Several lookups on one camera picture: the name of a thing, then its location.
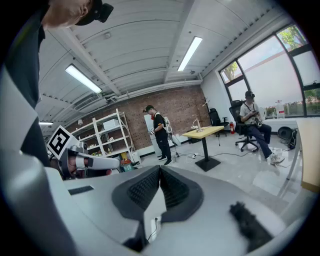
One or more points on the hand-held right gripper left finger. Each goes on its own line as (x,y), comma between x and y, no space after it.
(100,200)

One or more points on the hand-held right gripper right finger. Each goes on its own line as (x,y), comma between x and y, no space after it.
(212,205)

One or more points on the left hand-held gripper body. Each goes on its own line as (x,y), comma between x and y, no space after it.
(58,142)

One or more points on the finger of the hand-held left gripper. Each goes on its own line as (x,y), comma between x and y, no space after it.
(106,163)

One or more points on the silver desk lamp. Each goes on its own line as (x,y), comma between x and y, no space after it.
(198,126)

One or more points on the person's left hand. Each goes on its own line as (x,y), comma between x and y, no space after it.
(72,167)

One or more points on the red teal vacuum cleaner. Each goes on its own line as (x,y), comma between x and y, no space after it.
(126,163)

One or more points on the long ceiling light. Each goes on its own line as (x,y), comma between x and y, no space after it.
(190,53)
(83,78)
(46,123)

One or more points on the white shelf rack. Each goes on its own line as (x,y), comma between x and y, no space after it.
(112,140)

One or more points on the white box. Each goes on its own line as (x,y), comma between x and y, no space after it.
(110,124)

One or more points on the ceiling air vent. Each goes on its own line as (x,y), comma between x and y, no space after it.
(86,102)

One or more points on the white power strip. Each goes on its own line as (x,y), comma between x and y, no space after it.
(194,155)

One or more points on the silver fridge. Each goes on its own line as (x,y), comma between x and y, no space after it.
(149,125)

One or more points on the white grey backpack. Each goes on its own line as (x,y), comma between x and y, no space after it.
(168,127)

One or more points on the yellow wooden table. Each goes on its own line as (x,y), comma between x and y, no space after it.
(203,131)

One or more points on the person's black shirt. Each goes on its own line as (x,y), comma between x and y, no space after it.
(27,75)

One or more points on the red fire extinguisher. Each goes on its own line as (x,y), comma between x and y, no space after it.
(232,128)

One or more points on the black office chair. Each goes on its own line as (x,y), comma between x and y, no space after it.
(215,118)

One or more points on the black high-back mesh chair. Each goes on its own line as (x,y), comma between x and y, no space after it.
(237,117)

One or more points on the wooden coat rack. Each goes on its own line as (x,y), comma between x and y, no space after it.
(206,105)

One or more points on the black floor fan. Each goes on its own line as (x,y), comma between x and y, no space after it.
(285,132)

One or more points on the white plastic jug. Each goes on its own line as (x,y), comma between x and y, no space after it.
(279,108)

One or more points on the person's head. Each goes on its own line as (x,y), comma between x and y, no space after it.
(65,12)

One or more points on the black-framed window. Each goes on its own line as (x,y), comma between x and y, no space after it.
(272,75)

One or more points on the black head-mounted camera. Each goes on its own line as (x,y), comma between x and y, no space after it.
(103,12)

